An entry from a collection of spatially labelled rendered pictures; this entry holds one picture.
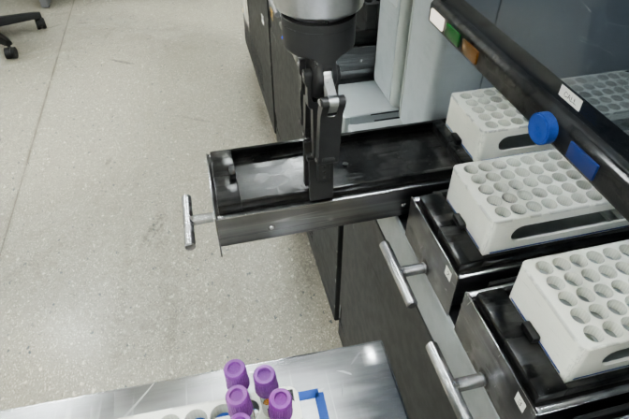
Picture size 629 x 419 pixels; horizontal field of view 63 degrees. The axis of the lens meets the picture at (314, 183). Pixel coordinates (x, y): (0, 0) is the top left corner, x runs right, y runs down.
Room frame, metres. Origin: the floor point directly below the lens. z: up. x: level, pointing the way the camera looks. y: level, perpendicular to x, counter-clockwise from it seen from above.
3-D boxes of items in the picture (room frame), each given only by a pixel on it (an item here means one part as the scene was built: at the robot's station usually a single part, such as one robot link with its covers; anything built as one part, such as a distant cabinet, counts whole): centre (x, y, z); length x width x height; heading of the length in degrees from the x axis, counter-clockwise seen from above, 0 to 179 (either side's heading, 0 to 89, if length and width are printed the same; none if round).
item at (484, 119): (0.63, -0.35, 0.83); 0.30 x 0.10 x 0.06; 104
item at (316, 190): (0.48, -0.01, 0.84); 0.03 x 0.01 x 0.07; 104
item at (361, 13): (0.98, -0.09, 0.85); 0.12 x 0.02 x 0.06; 14
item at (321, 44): (0.50, 0.00, 1.00); 0.08 x 0.07 x 0.09; 14
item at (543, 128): (0.39, -0.21, 0.98); 0.03 x 0.01 x 0.03; 14
